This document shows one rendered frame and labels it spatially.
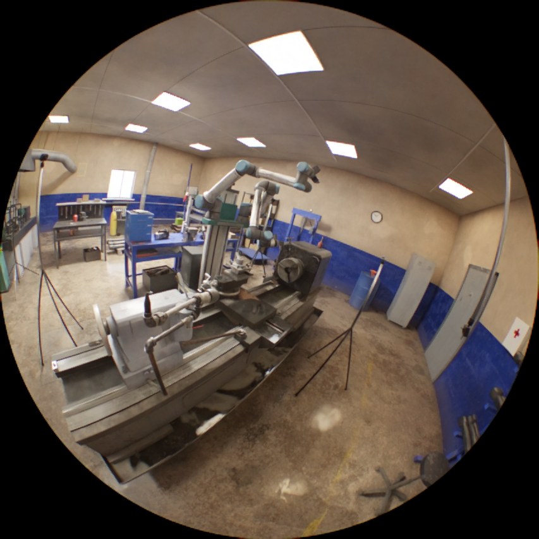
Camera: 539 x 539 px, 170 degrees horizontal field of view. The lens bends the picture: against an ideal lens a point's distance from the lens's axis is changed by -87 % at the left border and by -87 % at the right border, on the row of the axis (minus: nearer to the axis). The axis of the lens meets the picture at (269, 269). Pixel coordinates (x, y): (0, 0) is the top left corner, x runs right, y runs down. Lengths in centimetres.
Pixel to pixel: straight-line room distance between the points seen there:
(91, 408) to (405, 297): 523
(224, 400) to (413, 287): 454
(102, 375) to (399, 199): 588
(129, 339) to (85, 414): 45
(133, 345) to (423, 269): 504
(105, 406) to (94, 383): 25
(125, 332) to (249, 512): 147
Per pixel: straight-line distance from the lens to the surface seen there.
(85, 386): 120
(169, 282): 327
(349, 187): 543
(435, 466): 181
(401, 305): 499
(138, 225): 278
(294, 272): 187
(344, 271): 531
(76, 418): 101
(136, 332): 84
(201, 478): 166
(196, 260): 258
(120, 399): 96
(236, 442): 173
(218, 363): 106
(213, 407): 138
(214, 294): 107
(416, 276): 489
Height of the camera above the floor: 166
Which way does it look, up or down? 19 degrees down
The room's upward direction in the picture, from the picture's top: 16 degrees clockwise
